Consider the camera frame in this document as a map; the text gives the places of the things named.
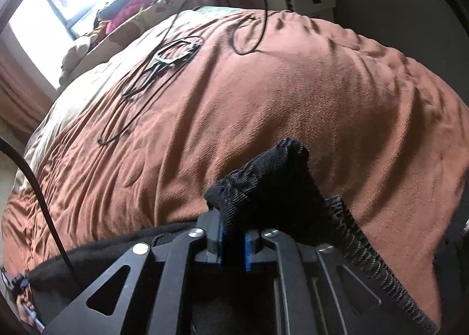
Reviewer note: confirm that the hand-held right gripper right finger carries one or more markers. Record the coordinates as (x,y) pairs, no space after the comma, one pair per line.
(249,251)

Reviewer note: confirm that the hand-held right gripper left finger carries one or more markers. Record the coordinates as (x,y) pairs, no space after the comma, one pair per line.
(219,244)

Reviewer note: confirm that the black pants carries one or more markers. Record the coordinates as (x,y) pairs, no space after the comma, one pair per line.
(263,188)

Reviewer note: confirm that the person's left hand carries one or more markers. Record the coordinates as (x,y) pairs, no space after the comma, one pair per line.
(26,313)

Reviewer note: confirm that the brown blanket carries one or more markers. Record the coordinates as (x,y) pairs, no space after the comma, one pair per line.
(293,100)

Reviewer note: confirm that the pile of colourful clothes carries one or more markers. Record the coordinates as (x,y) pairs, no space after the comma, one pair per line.
(128,13)

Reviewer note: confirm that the white cabinet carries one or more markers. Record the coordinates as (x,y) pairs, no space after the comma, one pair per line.
(311,0)

